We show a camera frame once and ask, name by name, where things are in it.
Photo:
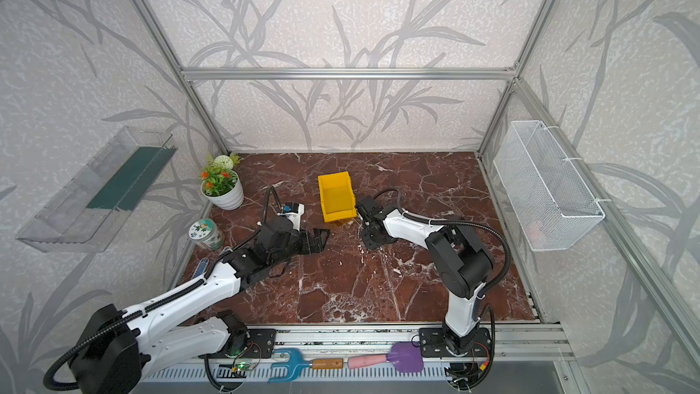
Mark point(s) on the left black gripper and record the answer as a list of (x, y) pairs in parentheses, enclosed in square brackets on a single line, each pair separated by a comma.
[(318, 246)]

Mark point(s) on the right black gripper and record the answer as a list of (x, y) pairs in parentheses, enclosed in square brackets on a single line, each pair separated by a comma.
[(366, 243)]

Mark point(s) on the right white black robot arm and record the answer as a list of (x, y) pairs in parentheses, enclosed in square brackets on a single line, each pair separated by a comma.
[(461, 258)]

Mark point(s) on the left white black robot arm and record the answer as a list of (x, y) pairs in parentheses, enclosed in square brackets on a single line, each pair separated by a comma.
[(120, 348)]

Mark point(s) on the yellow plastic bin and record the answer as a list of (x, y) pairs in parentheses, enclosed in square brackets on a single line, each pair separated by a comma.
[(337, 197)]

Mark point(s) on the potted plant white pot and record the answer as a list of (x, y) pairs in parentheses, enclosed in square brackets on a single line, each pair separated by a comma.
[(221, 184)]

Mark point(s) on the small painted round jar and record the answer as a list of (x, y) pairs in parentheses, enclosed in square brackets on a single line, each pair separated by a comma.
[(206, 234)]

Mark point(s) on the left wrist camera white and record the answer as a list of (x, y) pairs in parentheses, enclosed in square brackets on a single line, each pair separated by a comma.
[(293, 211)]

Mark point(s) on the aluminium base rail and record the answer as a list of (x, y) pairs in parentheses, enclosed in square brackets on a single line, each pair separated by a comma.
[(266, 359)]

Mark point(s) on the blue garden fork wooden handle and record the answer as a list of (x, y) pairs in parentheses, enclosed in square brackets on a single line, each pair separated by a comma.
[(294, 364)]

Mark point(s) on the purple trowel pink handle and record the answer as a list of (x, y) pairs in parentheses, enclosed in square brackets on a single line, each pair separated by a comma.
[(404, 356)]

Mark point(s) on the white wire mesh basket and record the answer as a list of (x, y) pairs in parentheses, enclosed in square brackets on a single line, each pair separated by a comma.
[(553, 204)]

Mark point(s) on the clear acrylic wall shelf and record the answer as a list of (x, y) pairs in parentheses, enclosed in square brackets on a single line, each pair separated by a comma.
[(87, 214)]

